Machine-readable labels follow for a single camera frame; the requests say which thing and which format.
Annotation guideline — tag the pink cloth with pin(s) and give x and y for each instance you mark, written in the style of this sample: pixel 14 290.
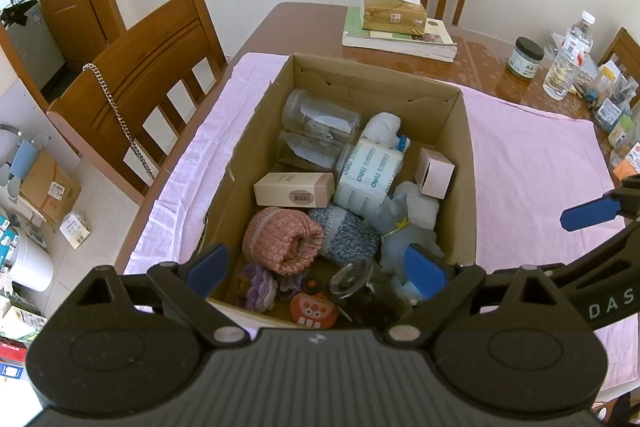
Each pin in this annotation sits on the pink cloth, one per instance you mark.
pixel 525 157

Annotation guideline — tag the pink knitted hat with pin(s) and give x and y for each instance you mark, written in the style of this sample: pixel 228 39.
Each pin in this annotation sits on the pink knitted hat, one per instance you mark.
pixel 280 237

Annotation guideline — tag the white bucket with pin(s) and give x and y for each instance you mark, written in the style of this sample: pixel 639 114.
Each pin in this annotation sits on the white bucket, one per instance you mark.
pixel 30 262

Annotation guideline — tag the clear jar with dark contents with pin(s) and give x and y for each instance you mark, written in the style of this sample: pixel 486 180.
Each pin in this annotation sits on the clear jar with dark contents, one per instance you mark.
pixel 305 154
pixel 365 292

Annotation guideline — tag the white appliance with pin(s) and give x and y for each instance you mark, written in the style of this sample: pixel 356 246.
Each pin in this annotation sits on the white appliance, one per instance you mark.
pixel 35 47

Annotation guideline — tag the clear water bottle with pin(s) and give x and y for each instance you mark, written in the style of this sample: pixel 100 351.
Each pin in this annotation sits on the clear water bottle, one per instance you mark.
pixel 565 67

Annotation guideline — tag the small pink box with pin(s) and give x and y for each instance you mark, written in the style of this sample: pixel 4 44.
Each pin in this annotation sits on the small pink box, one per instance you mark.
pixel 440 169

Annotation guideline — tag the dark garment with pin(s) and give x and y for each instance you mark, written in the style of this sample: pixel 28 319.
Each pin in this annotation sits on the dark garment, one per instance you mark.
pixel 17 12

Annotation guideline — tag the brown floor carton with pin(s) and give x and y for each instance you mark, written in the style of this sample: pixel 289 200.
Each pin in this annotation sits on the brown floor carton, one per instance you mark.
pixel 47 187

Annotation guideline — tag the white sock with blue cuff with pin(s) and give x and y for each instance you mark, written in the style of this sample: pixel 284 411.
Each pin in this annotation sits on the white sock with blue cuff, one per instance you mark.
pixel 382 127

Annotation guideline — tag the brown cardboard box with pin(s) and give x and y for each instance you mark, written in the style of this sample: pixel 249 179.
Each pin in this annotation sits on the brown cardboard box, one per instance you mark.
pixel 452 132

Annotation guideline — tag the clear packing tape roll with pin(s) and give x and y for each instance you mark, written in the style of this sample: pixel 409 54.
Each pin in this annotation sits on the clear packing tape roll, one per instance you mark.
pixel 367 182

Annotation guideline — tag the light grey striped sock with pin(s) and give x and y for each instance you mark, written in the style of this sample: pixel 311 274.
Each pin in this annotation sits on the light grey striped sock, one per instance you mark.
pixel 425 207

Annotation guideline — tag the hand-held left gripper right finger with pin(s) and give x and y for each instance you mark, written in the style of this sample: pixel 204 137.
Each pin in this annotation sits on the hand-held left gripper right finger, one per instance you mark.
pixel 425 272

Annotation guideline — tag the thin green book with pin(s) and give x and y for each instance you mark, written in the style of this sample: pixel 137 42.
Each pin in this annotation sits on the thin green book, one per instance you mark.
pixel 354 24

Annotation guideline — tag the gold tissue box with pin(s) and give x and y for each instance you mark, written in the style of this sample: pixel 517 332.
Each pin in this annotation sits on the gold tissue box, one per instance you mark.
pixel 395 17

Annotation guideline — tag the beige rectangular box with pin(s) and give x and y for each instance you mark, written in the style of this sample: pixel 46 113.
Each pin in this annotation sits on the beige rectangular box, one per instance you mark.
pixel 290 189

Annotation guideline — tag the red cartoon figure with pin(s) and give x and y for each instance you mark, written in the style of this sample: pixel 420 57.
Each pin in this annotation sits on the red cartoon figure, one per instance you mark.
pixel 312 309

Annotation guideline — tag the yellow capped small bottle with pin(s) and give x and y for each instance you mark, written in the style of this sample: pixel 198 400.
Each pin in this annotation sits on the yellow capped small bottle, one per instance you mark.
pixel 607 79

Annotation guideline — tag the wooden desktop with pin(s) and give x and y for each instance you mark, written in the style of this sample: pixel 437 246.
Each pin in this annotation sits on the wooden desktop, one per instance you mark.
pixel 490 72

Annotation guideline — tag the green lidded container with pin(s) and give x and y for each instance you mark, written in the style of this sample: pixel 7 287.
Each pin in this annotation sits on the green lidded container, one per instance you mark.
pixel 620 129

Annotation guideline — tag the grey knitted sock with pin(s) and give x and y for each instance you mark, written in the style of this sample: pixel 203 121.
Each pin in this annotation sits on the grey knitted sock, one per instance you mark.
pixel 350 234

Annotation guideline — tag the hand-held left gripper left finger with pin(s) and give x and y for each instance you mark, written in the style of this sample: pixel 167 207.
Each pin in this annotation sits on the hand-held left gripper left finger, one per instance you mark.
pixel 205 269

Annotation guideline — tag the black lidded glass jar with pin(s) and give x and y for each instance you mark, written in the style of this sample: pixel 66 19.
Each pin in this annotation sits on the black lidded glass jar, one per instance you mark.
pixel 525 62

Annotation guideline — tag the white blue plastic chair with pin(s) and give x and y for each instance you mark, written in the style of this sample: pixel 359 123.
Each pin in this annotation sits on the white blue plastic chair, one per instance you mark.
pixel 22 159

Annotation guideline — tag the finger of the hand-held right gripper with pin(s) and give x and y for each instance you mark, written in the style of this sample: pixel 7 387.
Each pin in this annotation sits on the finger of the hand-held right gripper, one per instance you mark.
pixel 610 257
pixel 590 213

